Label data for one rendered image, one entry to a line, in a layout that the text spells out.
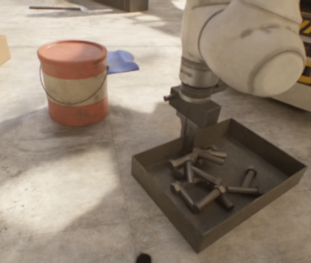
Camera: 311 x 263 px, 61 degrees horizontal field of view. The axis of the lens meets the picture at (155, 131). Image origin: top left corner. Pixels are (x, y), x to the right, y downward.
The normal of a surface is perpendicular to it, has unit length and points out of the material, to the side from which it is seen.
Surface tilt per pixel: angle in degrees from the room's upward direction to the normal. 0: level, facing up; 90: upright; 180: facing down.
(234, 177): 0
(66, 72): 90
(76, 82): 90
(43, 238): 0
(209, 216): 0
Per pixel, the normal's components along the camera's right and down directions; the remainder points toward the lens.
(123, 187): 0.07, -0.81
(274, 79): 0.22, 0.69
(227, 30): -0.83, -0.23
